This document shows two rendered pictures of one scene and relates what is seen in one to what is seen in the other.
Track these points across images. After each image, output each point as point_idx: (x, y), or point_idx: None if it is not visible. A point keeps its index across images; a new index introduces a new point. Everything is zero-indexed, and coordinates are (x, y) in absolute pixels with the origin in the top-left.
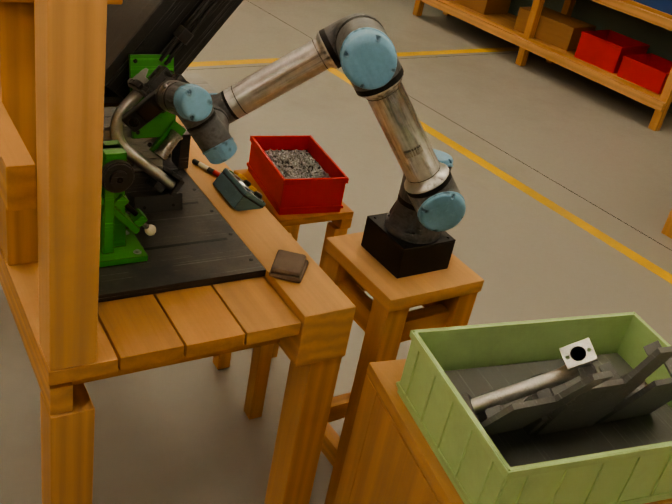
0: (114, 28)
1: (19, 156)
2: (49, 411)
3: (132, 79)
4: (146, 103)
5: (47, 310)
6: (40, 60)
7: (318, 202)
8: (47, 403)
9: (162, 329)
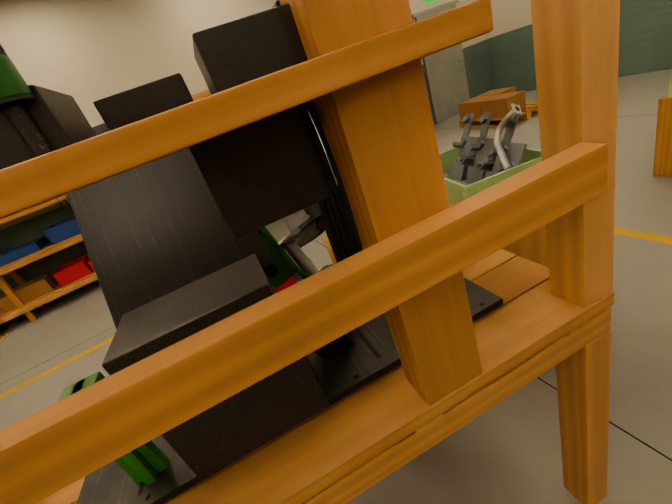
0: (207, 239)
1: (576, 149)
2: (609, 328)
3: (300, 225)
4: (345, 210)
5: (609, 245)
6: (599, 3)
7: None
8: (604, 329)
9: (507, 267)
